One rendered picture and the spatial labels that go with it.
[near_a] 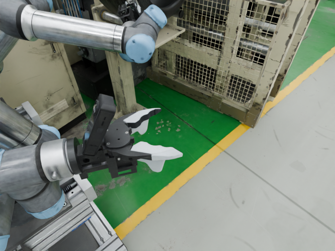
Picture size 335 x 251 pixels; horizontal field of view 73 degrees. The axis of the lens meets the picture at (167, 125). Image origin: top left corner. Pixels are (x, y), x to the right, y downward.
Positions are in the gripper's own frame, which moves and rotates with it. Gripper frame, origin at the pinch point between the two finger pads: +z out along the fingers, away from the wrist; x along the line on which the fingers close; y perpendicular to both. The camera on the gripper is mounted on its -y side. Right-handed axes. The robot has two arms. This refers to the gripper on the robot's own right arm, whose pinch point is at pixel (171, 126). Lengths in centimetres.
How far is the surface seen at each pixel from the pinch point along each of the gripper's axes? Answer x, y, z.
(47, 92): -120, 48, -54
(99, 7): -109, -3, -7
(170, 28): -105, 12, 32
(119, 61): -121, 34, -2
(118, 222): -42, 102, -24
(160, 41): -90, 14, 21
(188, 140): -91, 95, 39
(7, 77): -108, 28, -67
